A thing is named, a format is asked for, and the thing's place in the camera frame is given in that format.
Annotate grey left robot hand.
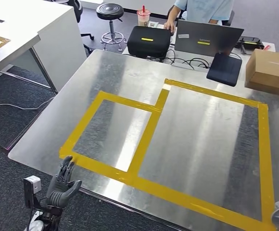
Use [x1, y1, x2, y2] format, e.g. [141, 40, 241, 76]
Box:
[45, 155, 82, 209]

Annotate person's right hand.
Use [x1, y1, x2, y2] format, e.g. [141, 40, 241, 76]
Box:
[164, 19, 176, 34]

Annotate stainless steel workbench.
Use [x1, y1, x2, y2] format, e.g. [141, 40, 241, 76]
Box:
[8, 49, 279, 231]

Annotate black carrying case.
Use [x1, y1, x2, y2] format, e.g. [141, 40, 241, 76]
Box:
[127, 26, 171, 60]

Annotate drink cup with red straw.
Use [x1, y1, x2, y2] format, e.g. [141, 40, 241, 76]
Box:
[136, 5, 151, 27]

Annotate grey laptop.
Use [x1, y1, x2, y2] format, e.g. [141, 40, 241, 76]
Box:
[174, 19, 244, 58]

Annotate person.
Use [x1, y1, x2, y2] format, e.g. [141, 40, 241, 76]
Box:
[164, 0, 235, 34]

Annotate black round stool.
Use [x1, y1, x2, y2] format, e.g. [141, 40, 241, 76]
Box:
[96, 3, 127, 52]

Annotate dark flat box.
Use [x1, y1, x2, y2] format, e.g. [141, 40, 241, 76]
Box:
[206, 52, 243, 87]

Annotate black router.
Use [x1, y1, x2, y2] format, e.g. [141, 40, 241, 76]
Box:
[234, 36, 265, 55]

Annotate black office chair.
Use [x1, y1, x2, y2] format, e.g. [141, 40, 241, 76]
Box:
[67, 0, 94, 55]

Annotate brown cardboard box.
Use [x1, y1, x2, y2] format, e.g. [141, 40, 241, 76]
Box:
[244, 48, 279, 97]

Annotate black desk cables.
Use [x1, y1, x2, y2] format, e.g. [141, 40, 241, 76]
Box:
[164, 48, 211, 70]

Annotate white floor cable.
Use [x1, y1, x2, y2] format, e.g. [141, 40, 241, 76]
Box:
[0, 97, 54, 112]

